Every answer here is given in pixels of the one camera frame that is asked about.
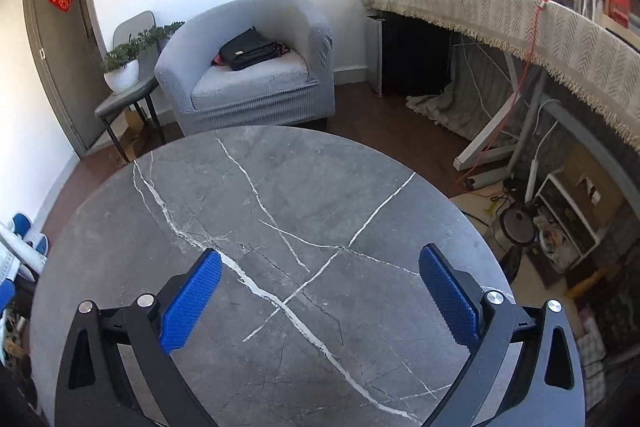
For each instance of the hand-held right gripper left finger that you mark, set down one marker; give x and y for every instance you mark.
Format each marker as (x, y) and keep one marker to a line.
(192, 302)

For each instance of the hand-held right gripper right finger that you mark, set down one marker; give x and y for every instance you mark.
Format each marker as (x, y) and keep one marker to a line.
(447, 294)

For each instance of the round black pot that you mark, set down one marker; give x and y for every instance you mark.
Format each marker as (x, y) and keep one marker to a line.
(515, 227)

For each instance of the blue white slipper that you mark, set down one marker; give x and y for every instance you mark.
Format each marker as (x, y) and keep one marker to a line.
(22, 224)
(39, 246)

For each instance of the cardboard box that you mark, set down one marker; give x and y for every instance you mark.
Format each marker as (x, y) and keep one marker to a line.
(135, 132)

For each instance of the grey hanging cloth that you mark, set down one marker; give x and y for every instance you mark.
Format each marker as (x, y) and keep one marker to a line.
(465, 102)

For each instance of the grey armchair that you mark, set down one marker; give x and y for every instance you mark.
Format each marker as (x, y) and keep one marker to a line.
(250, 102)

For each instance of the grey dining chair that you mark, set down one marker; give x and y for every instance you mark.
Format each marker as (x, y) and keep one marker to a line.
(122, 104)

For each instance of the potted plant in white pot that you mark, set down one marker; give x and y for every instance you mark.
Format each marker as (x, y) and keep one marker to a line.
(122, 74)

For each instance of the black cabinet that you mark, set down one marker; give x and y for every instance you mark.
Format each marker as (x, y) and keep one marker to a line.
(415, 57)

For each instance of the black bag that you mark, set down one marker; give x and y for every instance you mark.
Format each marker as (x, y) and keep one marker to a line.
(247, 49)

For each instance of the grey door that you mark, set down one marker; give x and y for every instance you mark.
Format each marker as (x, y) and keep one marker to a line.
(62, 67)

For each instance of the beige fringed desk cloth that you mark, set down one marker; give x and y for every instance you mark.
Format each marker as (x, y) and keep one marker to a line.
(500, 14)

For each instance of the white desk frame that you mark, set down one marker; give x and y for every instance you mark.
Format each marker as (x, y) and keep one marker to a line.
(490, 142)

